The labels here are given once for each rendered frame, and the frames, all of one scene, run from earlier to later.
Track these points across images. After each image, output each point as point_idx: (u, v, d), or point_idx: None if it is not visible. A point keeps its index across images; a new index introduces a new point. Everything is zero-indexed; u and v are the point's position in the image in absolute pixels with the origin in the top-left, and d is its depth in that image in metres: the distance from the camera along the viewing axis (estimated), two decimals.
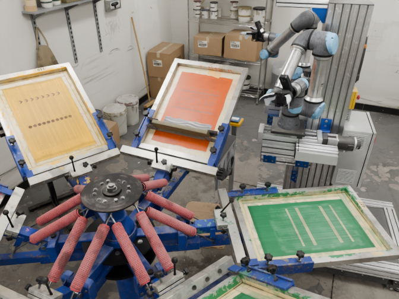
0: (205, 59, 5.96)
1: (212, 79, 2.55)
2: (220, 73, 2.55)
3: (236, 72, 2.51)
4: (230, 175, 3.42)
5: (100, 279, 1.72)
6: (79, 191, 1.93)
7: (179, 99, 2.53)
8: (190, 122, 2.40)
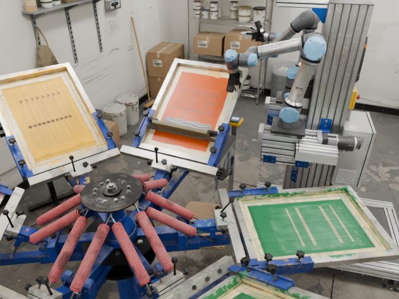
0: (205, 59, 5.96)
1: (212, 79, 2.55)
2: (220, 73, 2.55)
3: None
4: (230, 175, 3.42)
5: (100, 279, 1.72)
6: (79, 191, 1.93)
7: (179, 99, 2.53)
8: (190, 122, 2.40)
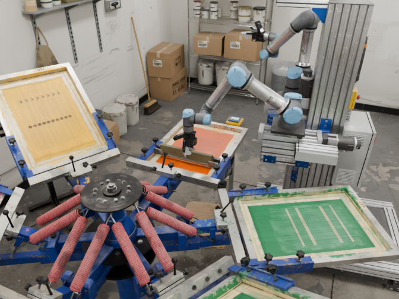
0: (205, 59, 5.96)
1: (215, 133, 2.91)
2: (223, 130, 2.94)
3: (237, 130, 2.91)
4: (230, 175, 3.42)
5: (100, 279, 1.72)
6: (79, 191, 1.93)
7: None
8: None
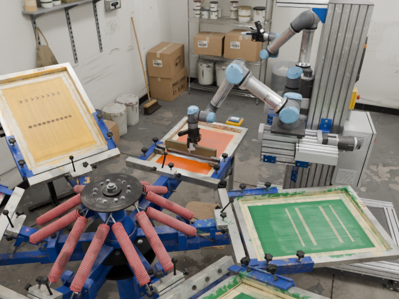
0: (205, 59, 5.96)
1: (215, 133, 2.91)
2: (223, 130, 2.94)
3: (237, 130, 2.91)
4: (230, 175, 3.42)
5: (100, 279, 1.72)
6: (79, 191, 1.93)
7: (184, 140, 2.80)
8: None
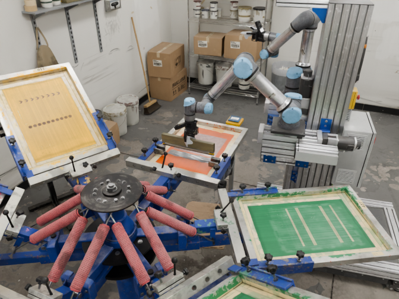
0: (205, 59, 5.96)
1: (215, 133, 2.91)
2: (223, 130, 2.94)
3: (237, 130, 2.91)
4: (230, 175, 3.42)
5: (100, 279, 1.72)
6: (79, 191, 1.93)
7: None
8: (193, 155, 2.61)
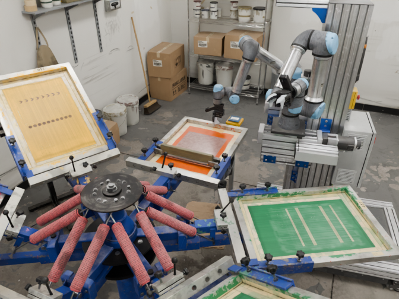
0: (205, 59, 5.96)
1: (215, 133, 2.91)
2: (223, 130, 2.94)
3: (237, 130, 2.91)
4: (230, 175, 3.42)
5: (100, 279, 1.72)
6: (79, 191, 1.93)
7: None
8: None
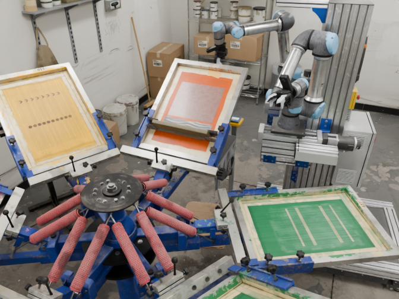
0: (205, 59, 5.96)
1: (212, 79, 2.55)
2: (220, 73, 2.55)
3: (236, 72, 2.51)
4: (230, 175, 3.42)
5: (100, 279, 1.72)
6: (79, 191, 1.93)
7: None
8: (190, 122, 2.40)
